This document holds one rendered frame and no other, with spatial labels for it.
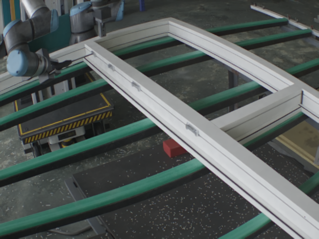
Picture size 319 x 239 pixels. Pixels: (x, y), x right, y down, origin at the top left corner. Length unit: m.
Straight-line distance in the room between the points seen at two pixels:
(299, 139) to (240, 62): 0.39
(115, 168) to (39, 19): 0.64
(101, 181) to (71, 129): 0.98
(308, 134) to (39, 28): 1.13
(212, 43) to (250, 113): 0.58
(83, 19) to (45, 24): 0.95
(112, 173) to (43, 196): 0.97
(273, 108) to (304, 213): 0.47
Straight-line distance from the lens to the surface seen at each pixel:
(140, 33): 1.78
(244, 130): 1.07
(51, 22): 1.32
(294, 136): 1.52
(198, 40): 1.67
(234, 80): 1.67
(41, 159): 1.10
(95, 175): 1.45
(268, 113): 1.13
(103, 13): 1.62
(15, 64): 1.24
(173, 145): 1.48
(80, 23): 2.25
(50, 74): 1.39
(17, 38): 1.28
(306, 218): 0.78
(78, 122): 2.34
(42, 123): 2.39
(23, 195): 2.38
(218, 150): 0.96
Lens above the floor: 1.48
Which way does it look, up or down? 31 degrees down
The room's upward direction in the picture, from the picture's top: 5 degrees counter-clockwise
